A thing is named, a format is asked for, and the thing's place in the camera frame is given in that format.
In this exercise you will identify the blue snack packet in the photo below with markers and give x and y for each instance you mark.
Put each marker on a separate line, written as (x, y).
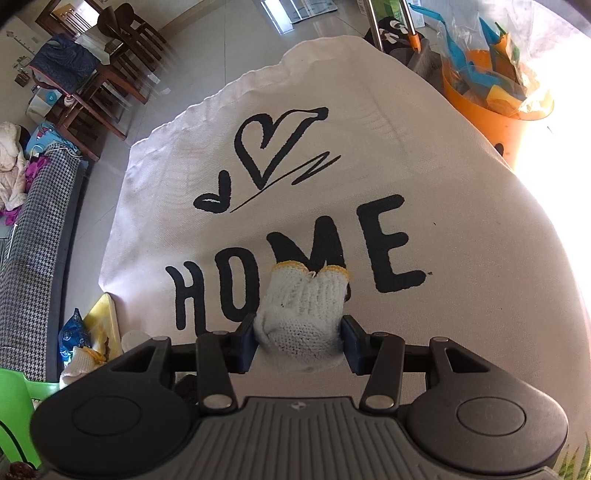
(74, 334)

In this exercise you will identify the orange bin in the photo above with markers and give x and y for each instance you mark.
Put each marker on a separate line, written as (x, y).
(498, 124)

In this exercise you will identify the purple cloth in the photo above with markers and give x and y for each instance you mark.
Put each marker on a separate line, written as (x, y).
(37, 170)

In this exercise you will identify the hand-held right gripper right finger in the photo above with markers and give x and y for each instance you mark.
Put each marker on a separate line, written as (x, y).
(353, 346)

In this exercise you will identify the dark red blurred object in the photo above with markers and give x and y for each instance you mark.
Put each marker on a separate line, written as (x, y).
(18, 471)

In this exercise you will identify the white clothes pile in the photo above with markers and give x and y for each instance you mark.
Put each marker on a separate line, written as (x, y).
(11, 161)

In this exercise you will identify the blue garment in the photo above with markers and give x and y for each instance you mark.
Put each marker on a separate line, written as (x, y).
(64, 62)

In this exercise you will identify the green box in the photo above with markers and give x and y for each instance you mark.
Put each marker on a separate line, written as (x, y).
(388, 7)

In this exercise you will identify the dark wooden chair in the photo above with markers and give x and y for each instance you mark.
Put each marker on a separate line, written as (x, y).
(134, 37)

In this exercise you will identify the yellow lemon print tray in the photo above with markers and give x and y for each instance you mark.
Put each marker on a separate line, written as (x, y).
(104, 318)

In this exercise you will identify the metal pole with orange foot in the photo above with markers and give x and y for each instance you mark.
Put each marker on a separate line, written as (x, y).
(410, 23)

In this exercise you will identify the blue cushion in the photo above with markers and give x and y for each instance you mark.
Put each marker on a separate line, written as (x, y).
(51, 138)

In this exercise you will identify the white printed cloth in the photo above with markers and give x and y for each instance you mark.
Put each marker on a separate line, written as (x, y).
(415, 161)

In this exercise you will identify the black printed bag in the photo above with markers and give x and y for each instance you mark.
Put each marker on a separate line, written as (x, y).
(401, 55)

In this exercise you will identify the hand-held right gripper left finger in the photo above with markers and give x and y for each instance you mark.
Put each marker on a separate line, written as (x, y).
(247, 346)

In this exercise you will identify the houndstooth sofa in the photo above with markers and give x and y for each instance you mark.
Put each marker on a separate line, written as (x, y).
(32, 258)

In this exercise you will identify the green plastic stool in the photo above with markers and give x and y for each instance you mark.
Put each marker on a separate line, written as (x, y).
(18, 406)

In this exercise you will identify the dining table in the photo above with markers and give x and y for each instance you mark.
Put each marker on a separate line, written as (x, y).
(99, 44)

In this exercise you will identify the clear printed plastic bag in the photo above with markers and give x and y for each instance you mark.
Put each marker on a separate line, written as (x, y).
(489, 55)

